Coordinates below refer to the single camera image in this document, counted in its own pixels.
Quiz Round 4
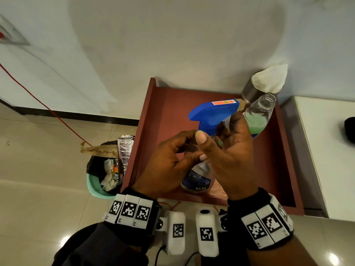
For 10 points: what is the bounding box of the crumpled white paper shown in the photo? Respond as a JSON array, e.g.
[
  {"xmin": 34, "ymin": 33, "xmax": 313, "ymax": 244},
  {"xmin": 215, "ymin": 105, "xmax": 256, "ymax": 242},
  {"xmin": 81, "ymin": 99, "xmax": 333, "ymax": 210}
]
[{"xmin": 100, "ymin": 158, "xmax": 118, "ymax": 191}]

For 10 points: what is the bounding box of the bottle with green liquid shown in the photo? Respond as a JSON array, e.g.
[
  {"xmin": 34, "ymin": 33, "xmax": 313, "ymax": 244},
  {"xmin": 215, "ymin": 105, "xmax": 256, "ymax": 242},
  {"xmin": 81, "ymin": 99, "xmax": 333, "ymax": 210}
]
[{"xmin": 222, "ymin": 92, "xmax": 278, "ymax": 139}]

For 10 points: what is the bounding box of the orange looped cable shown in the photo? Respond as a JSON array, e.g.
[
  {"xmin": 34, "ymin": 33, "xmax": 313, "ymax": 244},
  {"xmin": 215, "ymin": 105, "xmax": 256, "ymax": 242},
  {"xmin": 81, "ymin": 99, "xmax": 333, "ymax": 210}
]
[{"xmin": 158, "ymin": 200, "xmax": 183, "ymax": 211}]

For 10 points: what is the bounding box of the wall switch plate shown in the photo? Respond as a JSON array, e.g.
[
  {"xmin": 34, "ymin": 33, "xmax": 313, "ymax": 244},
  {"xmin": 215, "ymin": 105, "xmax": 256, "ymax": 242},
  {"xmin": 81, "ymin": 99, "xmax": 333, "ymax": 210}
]
[{"xmin": 0, "ymin": 13, "xmax": 30, "ymax": 46}]

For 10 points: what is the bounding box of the teal trash bin with waste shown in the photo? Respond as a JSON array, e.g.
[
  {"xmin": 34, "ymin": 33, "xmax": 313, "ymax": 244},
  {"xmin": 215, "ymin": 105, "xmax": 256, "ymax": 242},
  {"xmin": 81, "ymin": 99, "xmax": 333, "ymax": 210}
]
[{"xmin": 86, "ymin": 140, "xmax": 131, "ymax": 191}]

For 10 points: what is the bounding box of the orange drink bottle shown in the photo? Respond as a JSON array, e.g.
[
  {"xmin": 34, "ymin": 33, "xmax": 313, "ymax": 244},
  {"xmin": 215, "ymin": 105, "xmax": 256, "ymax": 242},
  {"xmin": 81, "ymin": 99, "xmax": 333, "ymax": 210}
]
[{"xmin": 112, "ymin": 158, "xmax": 120, "ymax": 183}]

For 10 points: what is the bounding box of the person's right forearm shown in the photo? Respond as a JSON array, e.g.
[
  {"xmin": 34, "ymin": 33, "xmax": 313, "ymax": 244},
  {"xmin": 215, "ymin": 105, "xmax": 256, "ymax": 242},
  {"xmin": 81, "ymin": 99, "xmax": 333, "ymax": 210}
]
[{"xmin": 245, "ymin": 234, "xmax": 318, "ymax": 266}]

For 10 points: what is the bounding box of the black marker wristband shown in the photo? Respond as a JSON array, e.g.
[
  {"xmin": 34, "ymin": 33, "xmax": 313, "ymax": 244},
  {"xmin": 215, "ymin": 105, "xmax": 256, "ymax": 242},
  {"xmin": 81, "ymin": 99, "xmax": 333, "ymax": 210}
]
[
  {"xmin": 103, "ymin": 187, "xmax": 162, "ymax": 247},
  {"xmin": 227, "ymin": 187, "xmax": 294, "ymax": 251}
]

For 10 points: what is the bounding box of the brown paper scrap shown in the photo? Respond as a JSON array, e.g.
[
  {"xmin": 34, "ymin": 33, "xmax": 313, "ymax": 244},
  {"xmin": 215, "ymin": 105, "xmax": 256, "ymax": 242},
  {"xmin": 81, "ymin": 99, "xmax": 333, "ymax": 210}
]
[{"xmin": 80, "ymin": 141, "xmax": 118, "ymax": 158}]

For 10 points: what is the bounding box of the silver snack wrapper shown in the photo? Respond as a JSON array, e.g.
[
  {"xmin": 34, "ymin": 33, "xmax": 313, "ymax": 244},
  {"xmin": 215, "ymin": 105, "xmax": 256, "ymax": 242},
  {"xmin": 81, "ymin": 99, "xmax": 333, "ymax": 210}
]
[{"xmin": 117, "ymin": 134, "xmax": 135, "ymax": 180}]

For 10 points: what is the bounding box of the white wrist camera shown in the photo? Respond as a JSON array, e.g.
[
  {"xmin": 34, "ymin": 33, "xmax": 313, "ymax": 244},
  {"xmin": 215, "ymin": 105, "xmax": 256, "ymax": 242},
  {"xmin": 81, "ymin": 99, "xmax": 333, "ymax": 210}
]
[
  {"xmin": 159, "ymin": 211, "xmax": 186, "ymax": 256},
  {"xmin": 195, "ymin": 207, "xmax": 222, "ymax": 258}
]

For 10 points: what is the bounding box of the person's right hand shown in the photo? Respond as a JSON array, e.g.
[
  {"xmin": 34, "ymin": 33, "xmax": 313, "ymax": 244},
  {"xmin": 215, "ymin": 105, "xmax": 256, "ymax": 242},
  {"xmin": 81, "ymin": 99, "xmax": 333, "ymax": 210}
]
[{"xmin": 195, "ymin": 111, "xmax": 258, "ymax": 201}]

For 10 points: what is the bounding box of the person's left hand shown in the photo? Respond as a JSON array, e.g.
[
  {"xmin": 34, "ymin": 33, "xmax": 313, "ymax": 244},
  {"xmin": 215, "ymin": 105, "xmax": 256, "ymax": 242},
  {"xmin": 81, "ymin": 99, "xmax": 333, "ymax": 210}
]
[{"xmin": 130, "ymin": 129, "xmax": 209, "ymax": 200}]

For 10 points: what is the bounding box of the black camera cable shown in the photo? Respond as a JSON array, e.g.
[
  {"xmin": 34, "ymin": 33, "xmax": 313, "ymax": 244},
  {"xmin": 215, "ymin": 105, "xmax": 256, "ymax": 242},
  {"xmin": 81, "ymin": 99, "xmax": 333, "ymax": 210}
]
[
  {"xmin": 154, "ymin": 244, "xmax": 167, "ymax": 266},
  {"xmin": 184, "ymin": 251, "xmax": 201, "ymax": 266}
]

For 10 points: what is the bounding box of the clear near-empty spray bottle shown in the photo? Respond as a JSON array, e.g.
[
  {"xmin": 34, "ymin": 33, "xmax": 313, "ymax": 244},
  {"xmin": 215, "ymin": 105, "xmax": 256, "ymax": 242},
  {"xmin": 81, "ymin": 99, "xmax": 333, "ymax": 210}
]
[{"xmin": 180, "ymin": 159, "xmax": 216, "ymax": 194}]

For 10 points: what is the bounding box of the person's left forearm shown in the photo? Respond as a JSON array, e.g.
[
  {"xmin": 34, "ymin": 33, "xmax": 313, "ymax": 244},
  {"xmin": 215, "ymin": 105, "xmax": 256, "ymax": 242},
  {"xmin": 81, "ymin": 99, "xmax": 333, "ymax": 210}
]
[{"xmin": 51, "ymin": 222, "xmax": 149, "ymax": 266}]

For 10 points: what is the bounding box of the red cable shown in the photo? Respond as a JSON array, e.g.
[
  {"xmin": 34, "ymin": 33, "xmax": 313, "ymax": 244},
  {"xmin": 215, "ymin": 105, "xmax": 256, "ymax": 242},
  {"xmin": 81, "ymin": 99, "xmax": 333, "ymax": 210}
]
[{"xmin": 0, "ymin": 63, "xmax": 94, "ymax": 147}]

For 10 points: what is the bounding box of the green trash bin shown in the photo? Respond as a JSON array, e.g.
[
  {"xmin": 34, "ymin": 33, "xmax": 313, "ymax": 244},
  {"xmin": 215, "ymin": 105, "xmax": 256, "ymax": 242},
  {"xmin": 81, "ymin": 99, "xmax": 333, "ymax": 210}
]
[{"xmin": 86, "ymin": 174, "xmax": 116, "ymax": 200}]

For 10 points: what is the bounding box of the white tissue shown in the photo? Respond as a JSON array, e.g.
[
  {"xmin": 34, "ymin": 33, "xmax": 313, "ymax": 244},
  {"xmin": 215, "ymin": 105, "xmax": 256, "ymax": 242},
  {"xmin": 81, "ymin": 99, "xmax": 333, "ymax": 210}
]
[{"xmin": 251, "ymin": 63, "xmax": 289, "ymax": 94}]

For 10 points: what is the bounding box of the white cabinet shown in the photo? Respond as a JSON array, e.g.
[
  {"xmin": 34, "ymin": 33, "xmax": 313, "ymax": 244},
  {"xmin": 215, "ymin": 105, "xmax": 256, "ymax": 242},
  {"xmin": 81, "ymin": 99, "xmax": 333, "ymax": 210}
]
[{"xmin": 280, "ymin": 96, "xmax": 355, "ymax": 222}]

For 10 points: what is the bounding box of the black case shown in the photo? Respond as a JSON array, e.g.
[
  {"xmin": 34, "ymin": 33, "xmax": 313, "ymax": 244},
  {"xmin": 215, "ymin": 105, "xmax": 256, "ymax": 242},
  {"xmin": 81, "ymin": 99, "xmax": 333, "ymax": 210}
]
[{"xmin": 344, "ymin": 116, "xmax": 355, "ymax": 144}]

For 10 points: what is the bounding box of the perforated steel holder cup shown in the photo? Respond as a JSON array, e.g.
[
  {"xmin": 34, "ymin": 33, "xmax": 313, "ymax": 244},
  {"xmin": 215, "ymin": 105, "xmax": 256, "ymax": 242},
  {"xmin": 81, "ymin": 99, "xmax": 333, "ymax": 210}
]
[{"xmin": 240, "ymin": 69, "xmax": 282, "ymax": 105}]

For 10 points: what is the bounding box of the blue spray trigger head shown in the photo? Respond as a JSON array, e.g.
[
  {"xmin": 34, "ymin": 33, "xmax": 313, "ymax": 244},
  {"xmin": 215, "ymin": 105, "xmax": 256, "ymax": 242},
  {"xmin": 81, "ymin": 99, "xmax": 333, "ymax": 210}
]
[{"xmin": 187, "ymin": 99, "xmax": 246, "ymax": 136}]

